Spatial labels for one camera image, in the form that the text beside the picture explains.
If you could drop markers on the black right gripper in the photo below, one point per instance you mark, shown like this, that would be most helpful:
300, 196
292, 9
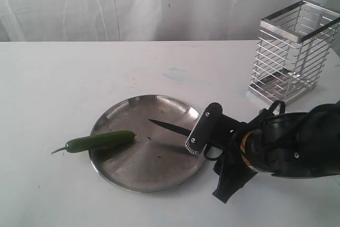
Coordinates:
224, 146

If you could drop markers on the black knife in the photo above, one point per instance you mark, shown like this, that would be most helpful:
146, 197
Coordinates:
171, 127

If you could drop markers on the green cucumber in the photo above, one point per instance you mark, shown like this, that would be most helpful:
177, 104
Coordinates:
103, 140

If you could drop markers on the metal wire utensil holder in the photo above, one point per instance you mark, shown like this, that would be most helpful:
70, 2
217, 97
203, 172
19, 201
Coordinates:
292, 49

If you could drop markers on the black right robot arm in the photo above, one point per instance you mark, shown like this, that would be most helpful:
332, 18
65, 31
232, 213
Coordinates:
300, 145

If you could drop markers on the round stainless steel plate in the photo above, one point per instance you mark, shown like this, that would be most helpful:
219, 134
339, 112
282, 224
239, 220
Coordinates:
156, 159

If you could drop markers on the white backdrop curtain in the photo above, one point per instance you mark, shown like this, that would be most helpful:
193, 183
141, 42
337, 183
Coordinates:
132, 20

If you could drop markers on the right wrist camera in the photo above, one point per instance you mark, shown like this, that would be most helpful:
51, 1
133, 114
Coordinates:
203, 128

